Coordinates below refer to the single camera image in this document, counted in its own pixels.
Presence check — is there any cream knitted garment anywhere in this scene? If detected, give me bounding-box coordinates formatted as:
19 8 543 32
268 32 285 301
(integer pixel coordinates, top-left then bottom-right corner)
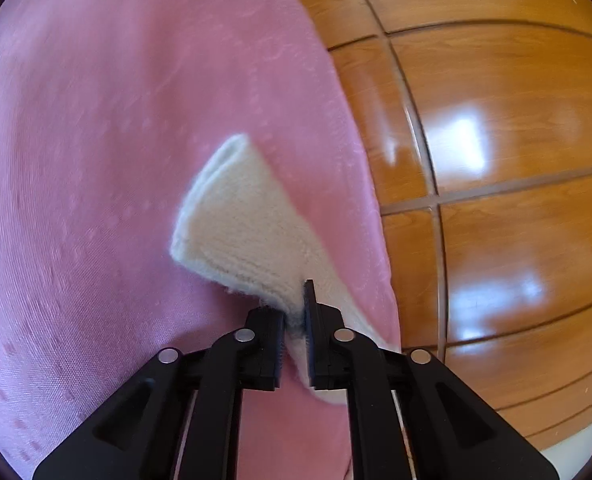
170 132 402 406

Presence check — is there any pink patterned bedsheet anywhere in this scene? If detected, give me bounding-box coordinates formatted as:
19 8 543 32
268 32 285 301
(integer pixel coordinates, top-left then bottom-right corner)
0 0 402 480

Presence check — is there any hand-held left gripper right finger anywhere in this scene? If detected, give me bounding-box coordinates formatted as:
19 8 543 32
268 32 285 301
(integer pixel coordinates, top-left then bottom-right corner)
302 279 560 480

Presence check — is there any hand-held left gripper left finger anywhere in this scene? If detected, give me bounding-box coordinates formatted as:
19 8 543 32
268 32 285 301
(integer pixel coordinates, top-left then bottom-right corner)
33 307 285 480

